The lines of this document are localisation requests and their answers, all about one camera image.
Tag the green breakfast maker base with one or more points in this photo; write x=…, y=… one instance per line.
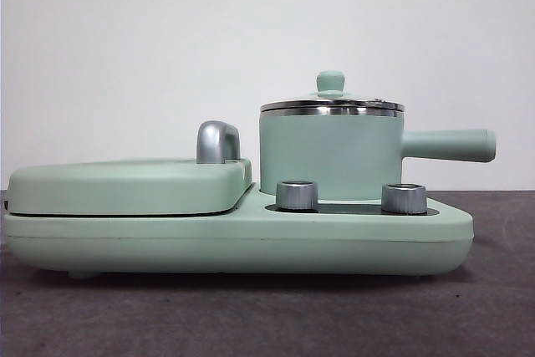
x=234, y=244

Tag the glass pot lid green knob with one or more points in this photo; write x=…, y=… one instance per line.
x=330, y=81

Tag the silver control knob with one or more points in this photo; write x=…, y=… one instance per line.
x=297, y=196
x=403, y=198

